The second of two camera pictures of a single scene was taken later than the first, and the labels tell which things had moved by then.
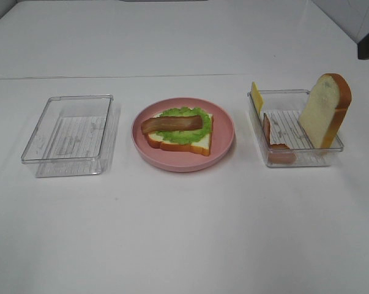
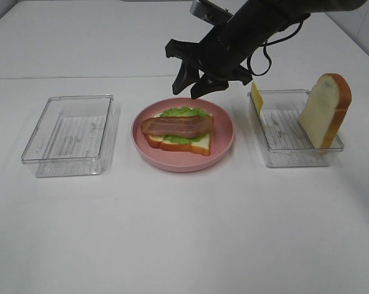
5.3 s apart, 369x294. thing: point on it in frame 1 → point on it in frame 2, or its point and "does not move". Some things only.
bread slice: x=202 y=146 does not move
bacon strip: x=277 y=153 → x=178 y=127
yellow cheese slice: x=257 y=98 does not move
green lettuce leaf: x=186 y=136 does not move
